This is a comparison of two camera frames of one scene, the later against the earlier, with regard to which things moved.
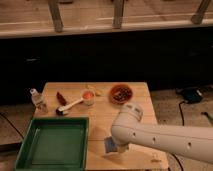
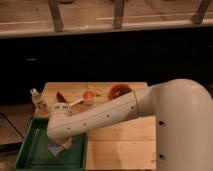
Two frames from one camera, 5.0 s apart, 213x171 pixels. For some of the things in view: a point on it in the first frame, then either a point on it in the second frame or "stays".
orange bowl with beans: [120, 93] stays
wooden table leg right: [198, 17] stays
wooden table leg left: [56, 14] stays
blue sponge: [110, 144] -> [55, 149]
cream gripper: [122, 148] -> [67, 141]
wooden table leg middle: [118, 12] stays
